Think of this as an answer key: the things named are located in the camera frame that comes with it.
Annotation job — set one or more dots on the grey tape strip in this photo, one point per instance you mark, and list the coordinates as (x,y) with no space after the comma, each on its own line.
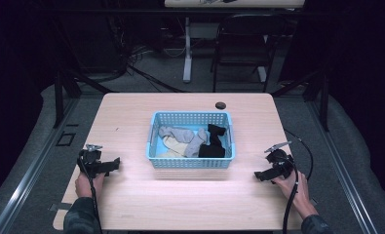
(59,207)

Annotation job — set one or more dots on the dark round table grommet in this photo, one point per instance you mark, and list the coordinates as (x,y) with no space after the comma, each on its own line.
(220,105)

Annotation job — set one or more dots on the white desk leg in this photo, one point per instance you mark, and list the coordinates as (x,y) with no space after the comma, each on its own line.
(187,58)

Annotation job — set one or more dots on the metal floor rail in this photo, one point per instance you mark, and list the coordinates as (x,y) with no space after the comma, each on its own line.
(34,165)
(339,165)

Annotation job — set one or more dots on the blue plastic basket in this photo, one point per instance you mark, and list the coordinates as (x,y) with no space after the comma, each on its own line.
(186,162)

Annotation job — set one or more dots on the black folding chair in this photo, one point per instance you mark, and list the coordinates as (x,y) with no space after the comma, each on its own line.
(245,48)

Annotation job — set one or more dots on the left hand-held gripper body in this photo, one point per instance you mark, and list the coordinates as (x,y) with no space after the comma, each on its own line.
(91,162)

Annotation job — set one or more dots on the black tape square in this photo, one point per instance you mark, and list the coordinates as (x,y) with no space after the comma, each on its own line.
(65,139)

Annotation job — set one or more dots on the cream sock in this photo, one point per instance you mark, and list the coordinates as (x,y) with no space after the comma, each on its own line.
(175,148)

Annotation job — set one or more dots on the black metal stand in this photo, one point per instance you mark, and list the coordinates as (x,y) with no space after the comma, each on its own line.
(59,97)
(323,97)

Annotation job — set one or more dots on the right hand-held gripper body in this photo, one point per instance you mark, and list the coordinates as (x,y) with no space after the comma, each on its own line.
(279,161)

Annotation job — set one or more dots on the black sock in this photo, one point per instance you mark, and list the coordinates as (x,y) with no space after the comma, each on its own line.
(214,146)

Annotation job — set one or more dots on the person's right hand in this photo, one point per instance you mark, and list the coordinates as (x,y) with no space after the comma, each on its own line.
(295,195)

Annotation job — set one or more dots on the person's left hand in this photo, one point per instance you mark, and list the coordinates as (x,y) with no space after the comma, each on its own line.
(83,187)

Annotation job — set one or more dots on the grey sock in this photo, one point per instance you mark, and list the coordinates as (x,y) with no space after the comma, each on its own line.
(188,138)

